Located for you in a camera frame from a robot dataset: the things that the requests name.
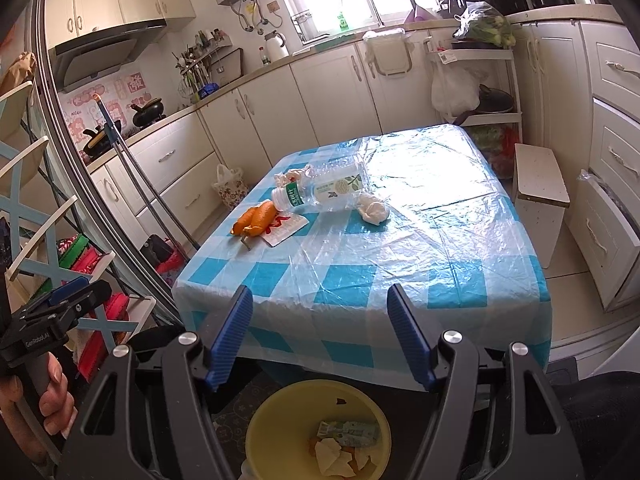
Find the black wok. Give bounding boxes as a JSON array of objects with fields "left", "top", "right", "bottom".
[{"left": 130, "top": 98, "right": 165, "bottom": 128}]

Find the crumpled bag with red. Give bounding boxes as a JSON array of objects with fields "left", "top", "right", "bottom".
[{"left": 274, "top": 164, "right": 314, "bottom": 188}]

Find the white blue storage shelf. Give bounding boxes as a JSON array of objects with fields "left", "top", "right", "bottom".
[{"left": 1, "top": 51, "right": 155, "bottom": 361}]

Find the crumpled white tissue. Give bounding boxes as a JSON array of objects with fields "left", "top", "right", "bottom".
[{"left": 357, "top": 193, "right": 390, "bottom": 226}]

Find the yellow trash bin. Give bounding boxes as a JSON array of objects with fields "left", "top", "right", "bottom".
[{"left": 245, "top": 379, "right": 392, "bottom": 479}]

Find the small orange peel piece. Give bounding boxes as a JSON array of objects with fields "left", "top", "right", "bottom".
[{"left": 230, "top": 207, "right": 257, "bottom": 236}]

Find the orange peel with stem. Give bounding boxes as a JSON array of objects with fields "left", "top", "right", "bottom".
[{"left": 241, "top": 200, "right": 279, "bottom": 246}]

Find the red white paper bag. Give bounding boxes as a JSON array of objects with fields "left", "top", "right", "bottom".
[{"left": 260, "top": 214, "right": 309, "bottom": 247}]

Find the range hood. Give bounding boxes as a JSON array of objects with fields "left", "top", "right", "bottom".
[{"left": 49, "top": 18, "right": 167, "bottom": 93}]

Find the blue checkered plastic tablecloth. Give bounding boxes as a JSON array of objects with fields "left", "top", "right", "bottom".
[{"left": 172, "top": 125, "right": 552, "bottom": 390}]

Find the floral waste basket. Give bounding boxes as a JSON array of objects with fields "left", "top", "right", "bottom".
[{"left": 212, "top": 164, "right": 248, "bottom": 209}]

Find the white step stool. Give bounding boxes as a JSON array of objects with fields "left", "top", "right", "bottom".
[{"left": 513, "top": 143, "right": 570, "bottom": 269}]

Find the white rolling cart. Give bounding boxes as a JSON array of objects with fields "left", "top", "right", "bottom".
[{"left": 424, "top": 34, "right": 524, "bottom": 181}]

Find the white thermos jug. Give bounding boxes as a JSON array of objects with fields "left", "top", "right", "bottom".
[{"left": 265, "top": 30, "right": 290, "bottom": 62}]

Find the green snack wrapper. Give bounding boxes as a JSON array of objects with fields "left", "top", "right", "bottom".
[{"left": 317, "top": 420, "right": 380, "bottom": 448}]

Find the hanging white cabinet bin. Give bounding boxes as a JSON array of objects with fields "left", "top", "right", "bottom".
[{"left": 362, "top": 27, "right": 412, "bottom": 77}]

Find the clear plastic water bottle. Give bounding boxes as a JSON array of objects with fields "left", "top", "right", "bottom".
[{"left": 271, "top": 156, "right": 368, "bottom": 212}]

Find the red bag floor bin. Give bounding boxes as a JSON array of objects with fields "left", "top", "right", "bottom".
[{"left": 140, "top": 234, "right": 186, "bottom": 276}]

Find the bag of green vegetables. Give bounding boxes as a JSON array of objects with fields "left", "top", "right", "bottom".
[{"left": 454, "top": 1, "right": 516, "bottom": 49}]

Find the utensil wall rack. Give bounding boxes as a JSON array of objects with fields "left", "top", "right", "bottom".
[{"left": 174, "top": 28, "right": 244, "bottom": 103}]

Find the person's left hand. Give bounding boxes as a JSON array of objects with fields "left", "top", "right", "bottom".
[{"left": 1, "top": 352, "right": 77, "bottom": 466}]

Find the white bag hanging on cart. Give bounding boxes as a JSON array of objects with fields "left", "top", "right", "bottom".
[{"left": 432, "top": 62, "right": 489, "bottom": 122}]

